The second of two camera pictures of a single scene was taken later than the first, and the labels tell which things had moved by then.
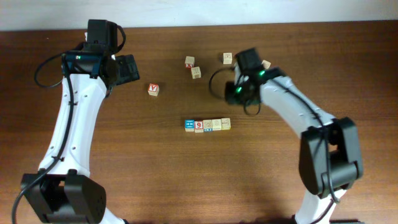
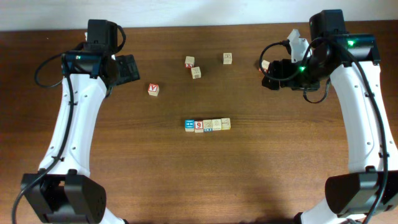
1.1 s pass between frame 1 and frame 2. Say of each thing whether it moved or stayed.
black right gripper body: moved
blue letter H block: stayed
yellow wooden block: stayed
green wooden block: stayed
